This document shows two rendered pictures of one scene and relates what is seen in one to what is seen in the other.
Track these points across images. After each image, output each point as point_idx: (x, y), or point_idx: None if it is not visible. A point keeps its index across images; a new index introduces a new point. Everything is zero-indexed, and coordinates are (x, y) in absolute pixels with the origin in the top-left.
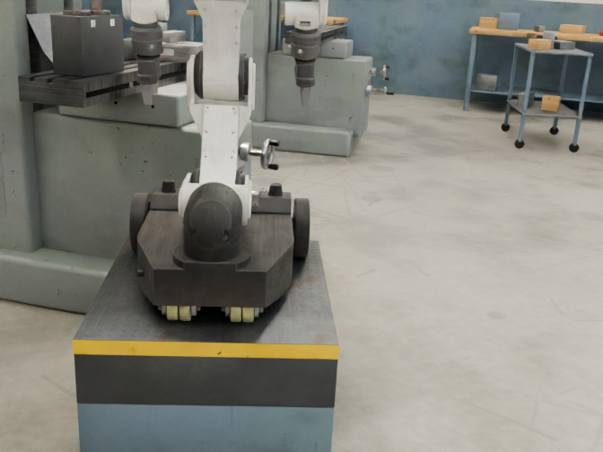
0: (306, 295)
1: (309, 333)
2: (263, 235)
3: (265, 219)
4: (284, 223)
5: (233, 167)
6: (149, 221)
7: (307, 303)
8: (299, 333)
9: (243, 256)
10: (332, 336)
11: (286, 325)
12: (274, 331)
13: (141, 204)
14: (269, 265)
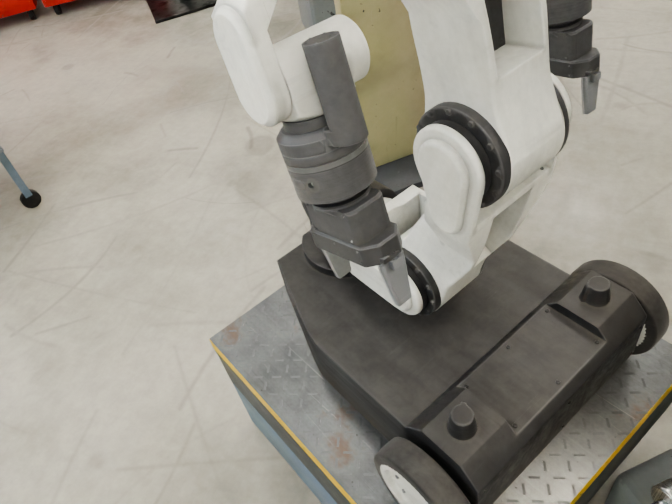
0: (309, 400)
1: (249, 334)
2: (363, 327)
3: (418, 376)
4: (378, 385)
5: (403, 237)
6: (521, 253)
7: (294, 384)
8: (257, 327)
9: (309, 249)
10: (223, 345)
11: (278, 328)
12: (281, 312)
13: (591, 267)
14: (285, 272)
